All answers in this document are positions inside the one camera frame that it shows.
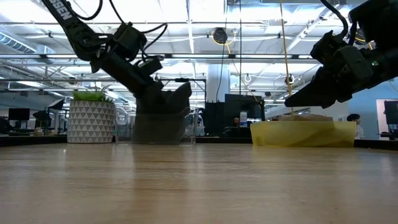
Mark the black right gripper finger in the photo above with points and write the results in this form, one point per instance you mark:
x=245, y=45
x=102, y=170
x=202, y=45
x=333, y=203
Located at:
x=314, y=93

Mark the beige baseball cap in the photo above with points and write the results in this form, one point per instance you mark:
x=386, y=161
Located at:
x=304, y=117

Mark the dark grey baseball cap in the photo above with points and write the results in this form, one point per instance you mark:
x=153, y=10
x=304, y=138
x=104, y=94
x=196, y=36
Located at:
x=180, y=96
x=158, y=127

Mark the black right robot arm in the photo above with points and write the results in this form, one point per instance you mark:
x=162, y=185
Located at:
x=382, y=18

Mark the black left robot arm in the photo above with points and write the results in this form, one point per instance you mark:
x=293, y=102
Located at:
x=71, y=25

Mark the yellow plastic bin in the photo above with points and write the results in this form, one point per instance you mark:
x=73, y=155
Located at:
x=301, y=133

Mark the person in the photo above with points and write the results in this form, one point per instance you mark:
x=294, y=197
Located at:
x=357, y=129

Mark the succulent in patterned white pot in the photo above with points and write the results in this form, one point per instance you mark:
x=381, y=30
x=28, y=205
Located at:
x=90, y=121

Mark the black desk monitor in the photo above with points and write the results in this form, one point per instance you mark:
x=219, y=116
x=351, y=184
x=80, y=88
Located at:
x=391, y=112
x=18, y=114

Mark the white container with blue label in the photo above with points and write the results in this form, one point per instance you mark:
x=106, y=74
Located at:
x=243, y=119

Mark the clear plastic bin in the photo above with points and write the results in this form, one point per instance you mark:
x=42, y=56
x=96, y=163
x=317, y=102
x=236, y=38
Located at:
x=192, y=124

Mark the black cabinet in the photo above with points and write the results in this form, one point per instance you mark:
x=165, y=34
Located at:
x=217, y=118

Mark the black aluminium table frame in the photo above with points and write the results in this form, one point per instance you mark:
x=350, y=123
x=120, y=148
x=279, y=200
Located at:
x=31, y=141

